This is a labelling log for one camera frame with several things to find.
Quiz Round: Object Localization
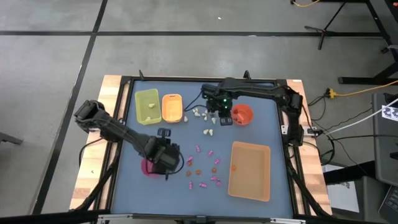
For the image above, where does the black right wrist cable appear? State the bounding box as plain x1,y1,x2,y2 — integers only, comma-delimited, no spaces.
183,90,206,112

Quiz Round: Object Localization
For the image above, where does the black keyboard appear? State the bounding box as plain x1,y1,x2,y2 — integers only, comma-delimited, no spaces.
378,185,398,224

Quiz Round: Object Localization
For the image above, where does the black tripod stand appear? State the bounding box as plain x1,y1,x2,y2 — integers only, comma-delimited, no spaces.
303,2,346,50

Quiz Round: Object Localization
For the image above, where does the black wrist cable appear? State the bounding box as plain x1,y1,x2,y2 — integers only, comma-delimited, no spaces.
165,148,186,182
183,90,206,112

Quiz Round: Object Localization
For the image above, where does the grey furniture leg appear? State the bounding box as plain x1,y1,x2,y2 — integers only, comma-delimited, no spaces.
0,131,24,146

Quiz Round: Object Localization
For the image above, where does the small orange plastic bin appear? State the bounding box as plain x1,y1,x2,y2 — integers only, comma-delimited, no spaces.
161,93,183,124

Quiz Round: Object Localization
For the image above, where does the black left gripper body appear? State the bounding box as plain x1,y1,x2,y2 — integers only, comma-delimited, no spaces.
145,136,182,175

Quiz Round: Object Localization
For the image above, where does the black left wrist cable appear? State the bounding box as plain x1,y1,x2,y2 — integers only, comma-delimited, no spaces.
165,148,186,182

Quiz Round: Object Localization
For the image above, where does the white box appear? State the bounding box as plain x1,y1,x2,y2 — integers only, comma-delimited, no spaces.
322,164,361,214

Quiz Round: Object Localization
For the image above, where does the black beam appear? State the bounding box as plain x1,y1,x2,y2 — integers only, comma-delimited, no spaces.
0,208,111,224

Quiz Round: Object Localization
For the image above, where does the pink round plastic bowl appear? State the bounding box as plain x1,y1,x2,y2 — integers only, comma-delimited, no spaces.
141,157,162,179

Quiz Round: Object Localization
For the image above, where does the white cable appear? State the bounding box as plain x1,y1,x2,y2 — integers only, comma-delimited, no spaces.
323,98,398,136

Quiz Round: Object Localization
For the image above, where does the thin orange-yellow cable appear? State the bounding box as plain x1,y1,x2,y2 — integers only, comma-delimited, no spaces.
291,0,321,8

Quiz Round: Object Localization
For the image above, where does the yellow-green plastic bin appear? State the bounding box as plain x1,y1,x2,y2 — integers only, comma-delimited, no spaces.
134,88,163,126

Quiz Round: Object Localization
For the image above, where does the black floor cable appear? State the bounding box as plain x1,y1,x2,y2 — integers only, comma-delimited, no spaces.
323,133,398,142

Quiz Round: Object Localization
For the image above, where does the white marker tag paper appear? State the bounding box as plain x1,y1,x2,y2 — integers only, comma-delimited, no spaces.
381,105,398,122

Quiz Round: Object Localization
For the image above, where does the large orange plastic tray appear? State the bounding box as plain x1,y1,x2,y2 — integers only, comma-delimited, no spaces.
228,141,272,202

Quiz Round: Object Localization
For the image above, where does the dark grey desk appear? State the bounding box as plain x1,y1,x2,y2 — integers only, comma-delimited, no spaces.
372,92,398,187

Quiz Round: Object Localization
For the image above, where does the yellow extension cord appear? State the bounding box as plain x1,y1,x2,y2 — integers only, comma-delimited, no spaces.
325,79,398,98

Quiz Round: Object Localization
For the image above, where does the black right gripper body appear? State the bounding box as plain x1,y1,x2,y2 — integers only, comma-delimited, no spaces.
201,83,233,119

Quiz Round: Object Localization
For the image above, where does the dark grey box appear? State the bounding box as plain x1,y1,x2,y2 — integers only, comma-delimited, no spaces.
354,175,389,224

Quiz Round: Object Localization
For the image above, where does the black metal table frame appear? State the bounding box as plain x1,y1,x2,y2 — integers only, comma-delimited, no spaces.
70,70,333,224

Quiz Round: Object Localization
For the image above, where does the orange round plastic bowl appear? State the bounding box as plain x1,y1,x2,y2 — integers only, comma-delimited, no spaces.
231,103,254,126

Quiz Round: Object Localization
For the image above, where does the black desk leg frame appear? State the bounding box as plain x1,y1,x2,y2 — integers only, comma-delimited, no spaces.
338,0,398,85

